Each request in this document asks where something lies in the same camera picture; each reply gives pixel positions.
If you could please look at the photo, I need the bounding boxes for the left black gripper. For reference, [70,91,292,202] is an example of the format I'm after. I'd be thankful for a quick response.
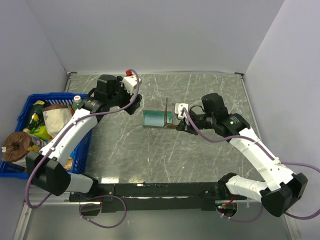
[107,76,142,115]

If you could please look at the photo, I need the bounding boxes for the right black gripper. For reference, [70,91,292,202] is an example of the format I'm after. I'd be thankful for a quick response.
[176,111,216,136]

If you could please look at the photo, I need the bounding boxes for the brown sunglasses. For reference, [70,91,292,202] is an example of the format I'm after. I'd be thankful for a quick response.
[163,97,177,130]

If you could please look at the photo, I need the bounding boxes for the grey felt glasses case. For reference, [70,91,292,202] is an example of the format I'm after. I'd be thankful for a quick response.
[142,109,173,128]

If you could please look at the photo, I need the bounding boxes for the light blue cleaning cloth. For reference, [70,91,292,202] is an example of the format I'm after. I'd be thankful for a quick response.
[144,115,164,128]

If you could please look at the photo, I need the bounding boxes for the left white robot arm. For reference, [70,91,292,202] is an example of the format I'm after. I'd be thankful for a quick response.
[25,70,142,201]

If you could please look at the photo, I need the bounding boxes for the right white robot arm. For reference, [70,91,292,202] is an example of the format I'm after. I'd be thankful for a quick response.
[174,93,308,217]

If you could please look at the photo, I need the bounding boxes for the green drink bottle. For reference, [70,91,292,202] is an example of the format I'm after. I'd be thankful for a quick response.
[72,95,82,111]

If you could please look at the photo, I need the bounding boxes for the blue plastic basket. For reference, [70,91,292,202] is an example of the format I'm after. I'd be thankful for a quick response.
[0,92,92,180]

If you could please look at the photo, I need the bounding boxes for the brown paper bag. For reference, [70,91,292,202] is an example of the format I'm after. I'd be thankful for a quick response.
[42,103,73,137]

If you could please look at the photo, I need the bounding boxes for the green glass bottle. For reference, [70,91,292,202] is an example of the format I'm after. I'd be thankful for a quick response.
[23,100,49,134]

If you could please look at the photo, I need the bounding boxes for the brown round bread bag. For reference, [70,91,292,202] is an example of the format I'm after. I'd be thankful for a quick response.
[1,131,47,168]

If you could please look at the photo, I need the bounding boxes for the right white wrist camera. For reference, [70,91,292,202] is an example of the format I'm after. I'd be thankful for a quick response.
[174,103,189,120]

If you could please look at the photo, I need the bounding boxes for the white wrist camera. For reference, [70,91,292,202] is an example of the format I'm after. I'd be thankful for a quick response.
[122,69,142,95]
[174,103,189,120]

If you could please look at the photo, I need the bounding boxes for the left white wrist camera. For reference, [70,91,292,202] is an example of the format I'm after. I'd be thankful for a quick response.
[122,69,142,95]

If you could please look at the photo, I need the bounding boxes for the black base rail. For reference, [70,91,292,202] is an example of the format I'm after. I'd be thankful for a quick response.
[69,182,243,213]

